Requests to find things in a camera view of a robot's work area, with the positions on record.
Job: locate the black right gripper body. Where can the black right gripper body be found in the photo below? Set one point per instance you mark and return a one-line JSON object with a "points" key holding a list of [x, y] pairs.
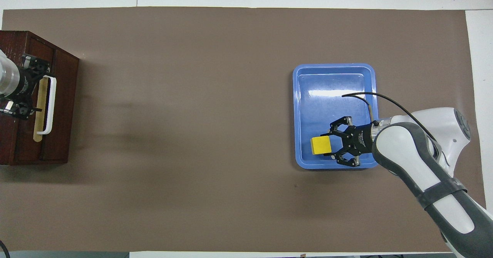
{"points": [[360, 139]]}

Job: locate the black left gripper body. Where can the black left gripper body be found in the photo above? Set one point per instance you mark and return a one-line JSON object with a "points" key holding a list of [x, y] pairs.
{"points": [[23, 84]]}

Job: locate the yellow cube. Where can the yellow cube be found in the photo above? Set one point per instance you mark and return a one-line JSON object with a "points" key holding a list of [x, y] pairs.
{"points": [[321, 145]]}

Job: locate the dark wooden drawer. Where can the dark wooden drawer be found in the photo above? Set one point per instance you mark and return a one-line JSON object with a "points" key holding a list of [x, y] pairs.
{"points": [[31, 146]]}

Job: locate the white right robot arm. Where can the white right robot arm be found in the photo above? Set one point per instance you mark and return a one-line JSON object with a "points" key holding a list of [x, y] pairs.
{"points": [[423, 165]]}

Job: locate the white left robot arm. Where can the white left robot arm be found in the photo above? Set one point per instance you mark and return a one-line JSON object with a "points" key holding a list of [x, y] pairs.
{"points": [[5, 77]]}

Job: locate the blue plastic tray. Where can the blue plastic tray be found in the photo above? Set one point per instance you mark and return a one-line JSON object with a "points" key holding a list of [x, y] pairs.
{"points": [[331, 96]]}

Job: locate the dark wooden cabinet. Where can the dark wooden cabinet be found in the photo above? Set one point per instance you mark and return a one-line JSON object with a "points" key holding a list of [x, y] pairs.
{"points": [[61, 127]]}

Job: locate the brown paper mat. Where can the brown paper mat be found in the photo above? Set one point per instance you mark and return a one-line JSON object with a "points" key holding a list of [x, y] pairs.
{"points": [[200, 134]]}

